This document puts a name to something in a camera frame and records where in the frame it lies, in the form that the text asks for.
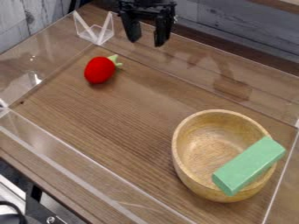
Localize wooden bowl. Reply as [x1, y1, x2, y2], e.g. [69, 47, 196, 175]
[172, 109, 276, 203]

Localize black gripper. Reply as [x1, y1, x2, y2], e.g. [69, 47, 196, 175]
[117, 0, 176, 47]

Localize clear acrylic enclosure walls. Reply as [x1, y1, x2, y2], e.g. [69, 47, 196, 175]
[0, 6, 299, 224]

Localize black cable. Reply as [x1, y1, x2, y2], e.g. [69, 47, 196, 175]
[0, 200, 29, 224]

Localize red plush strawberry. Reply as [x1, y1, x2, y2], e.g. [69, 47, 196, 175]
[84, 54, 122, 84]

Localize black metal bracket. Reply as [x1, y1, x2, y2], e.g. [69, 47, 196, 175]
[25, 185, 68, 224]

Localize green rectangular block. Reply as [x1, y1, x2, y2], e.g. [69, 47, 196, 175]
[211, 136, 285, 196]

